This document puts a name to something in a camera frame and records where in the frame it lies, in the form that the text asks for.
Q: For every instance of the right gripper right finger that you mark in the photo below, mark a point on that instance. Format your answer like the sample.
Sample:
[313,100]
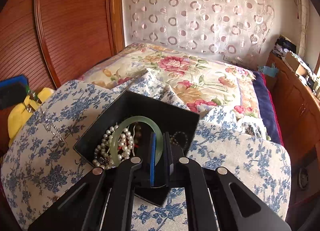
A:
[216,199]

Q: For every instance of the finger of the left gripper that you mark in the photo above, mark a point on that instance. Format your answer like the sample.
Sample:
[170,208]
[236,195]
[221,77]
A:
[13,91]

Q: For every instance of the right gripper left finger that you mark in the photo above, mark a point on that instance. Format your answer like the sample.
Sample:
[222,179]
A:
[101,200]

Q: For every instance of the green jade bangle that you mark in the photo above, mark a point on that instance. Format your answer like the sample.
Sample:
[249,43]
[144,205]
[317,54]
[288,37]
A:
[121,140]

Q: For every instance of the black jewelry box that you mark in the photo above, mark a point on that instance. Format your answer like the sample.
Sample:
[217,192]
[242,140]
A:
[180,124]

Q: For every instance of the blue floral white quilt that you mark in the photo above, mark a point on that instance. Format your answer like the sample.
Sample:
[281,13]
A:
[41,164]

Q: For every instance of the wooden headboard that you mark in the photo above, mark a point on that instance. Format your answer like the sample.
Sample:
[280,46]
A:
[54,41]

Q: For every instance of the dark blue red blanket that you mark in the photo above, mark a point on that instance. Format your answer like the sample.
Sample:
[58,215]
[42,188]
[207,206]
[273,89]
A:
[266,107]

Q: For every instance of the pink floral bed blanket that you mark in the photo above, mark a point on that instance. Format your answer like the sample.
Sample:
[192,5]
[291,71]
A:
[201,84]

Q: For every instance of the wooden sideboard cabinet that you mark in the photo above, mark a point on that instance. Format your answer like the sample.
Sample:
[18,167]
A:
[297,111]

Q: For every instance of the teal tissue bag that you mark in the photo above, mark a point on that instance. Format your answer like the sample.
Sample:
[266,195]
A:
[271,71]

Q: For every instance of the cardboard box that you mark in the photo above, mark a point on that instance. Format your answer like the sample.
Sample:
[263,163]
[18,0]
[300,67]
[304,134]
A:
[295,65]

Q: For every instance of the pink circle lace curtain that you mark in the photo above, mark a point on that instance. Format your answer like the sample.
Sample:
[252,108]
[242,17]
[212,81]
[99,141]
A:
[232,28]

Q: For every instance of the beige window curtain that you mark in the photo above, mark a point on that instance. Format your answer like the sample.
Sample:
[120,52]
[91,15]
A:
[303,18]

